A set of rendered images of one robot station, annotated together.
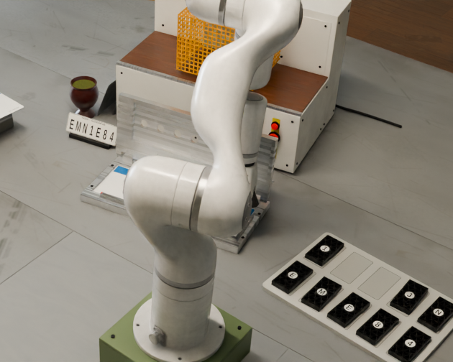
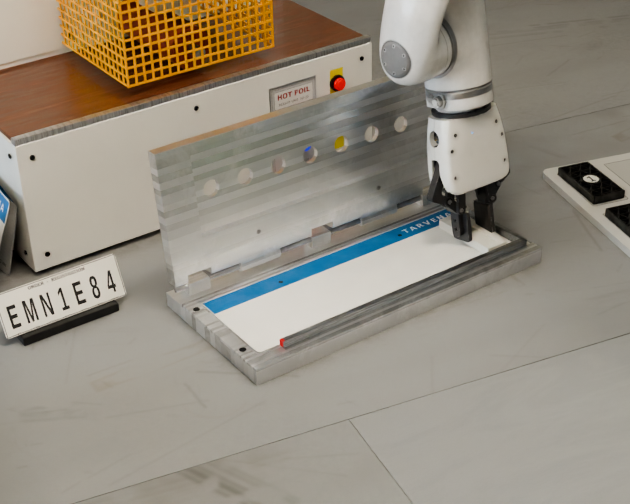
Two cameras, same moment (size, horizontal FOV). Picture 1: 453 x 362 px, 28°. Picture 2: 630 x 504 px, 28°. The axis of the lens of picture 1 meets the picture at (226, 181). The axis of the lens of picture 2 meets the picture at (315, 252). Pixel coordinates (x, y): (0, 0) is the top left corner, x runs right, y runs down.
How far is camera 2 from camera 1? 1.79 m
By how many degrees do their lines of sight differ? 46
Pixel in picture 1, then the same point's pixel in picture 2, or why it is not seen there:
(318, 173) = not seen: hidden behind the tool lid
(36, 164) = (74, 412)
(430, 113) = not seen: hidden behind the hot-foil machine
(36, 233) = (321, 471)
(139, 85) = (74, 163)
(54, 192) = (197, 412)
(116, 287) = (559, 410)
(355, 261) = (625, 169)
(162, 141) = (255, 198)
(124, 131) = (184, 226)
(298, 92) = (303, 24)
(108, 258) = (464, 398)
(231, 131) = not seen: outside the picture
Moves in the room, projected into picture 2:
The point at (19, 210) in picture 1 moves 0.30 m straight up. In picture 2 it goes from (219, 475) to (198, 223)
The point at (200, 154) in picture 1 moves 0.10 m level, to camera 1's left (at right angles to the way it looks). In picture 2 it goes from (326, 178) to (282, 211)
